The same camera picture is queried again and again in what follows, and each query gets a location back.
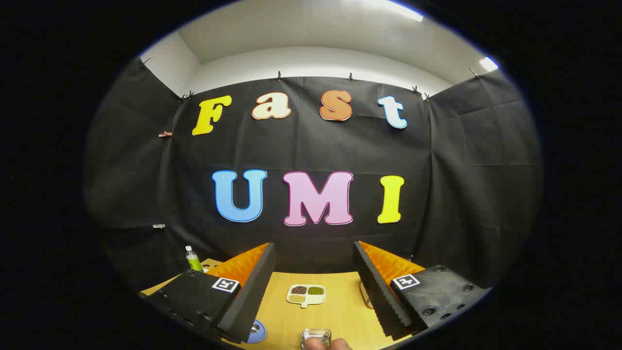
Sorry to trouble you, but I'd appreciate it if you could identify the blue round plate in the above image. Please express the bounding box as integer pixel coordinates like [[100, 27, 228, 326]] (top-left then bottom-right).
[[245, 319, 267, 344]]

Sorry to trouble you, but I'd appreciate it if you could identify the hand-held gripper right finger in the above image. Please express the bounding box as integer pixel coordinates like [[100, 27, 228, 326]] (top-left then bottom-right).
[[352, 241, 491, 341]]

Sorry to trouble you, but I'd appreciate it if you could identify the green drink bottle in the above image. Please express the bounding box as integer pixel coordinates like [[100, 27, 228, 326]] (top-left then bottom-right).
[[185, 245, 204, 272]]

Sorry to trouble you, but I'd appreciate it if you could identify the metal wire basket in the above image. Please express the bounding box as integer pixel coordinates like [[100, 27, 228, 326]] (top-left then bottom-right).
[[300, 329, 332, 350]]

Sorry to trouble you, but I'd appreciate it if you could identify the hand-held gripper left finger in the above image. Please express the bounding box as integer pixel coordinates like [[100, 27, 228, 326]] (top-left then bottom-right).
[[141, 242, 276, 343]]

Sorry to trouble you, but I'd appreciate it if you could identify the white divided bean tray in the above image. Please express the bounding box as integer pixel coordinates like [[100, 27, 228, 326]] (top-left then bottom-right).
[[286, 284, 326, 309]]

